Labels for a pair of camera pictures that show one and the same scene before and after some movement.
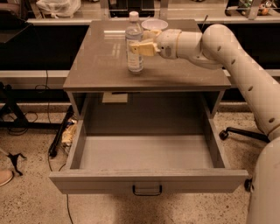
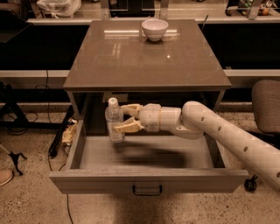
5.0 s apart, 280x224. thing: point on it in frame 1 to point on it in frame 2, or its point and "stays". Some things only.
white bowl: [155, 24] stays
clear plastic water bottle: [135, 63] to [115, 115]
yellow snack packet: [69, 131] stays
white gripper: [167, 44] to [150, 117]
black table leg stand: [10, 97] stays
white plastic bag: [59, 8] stays
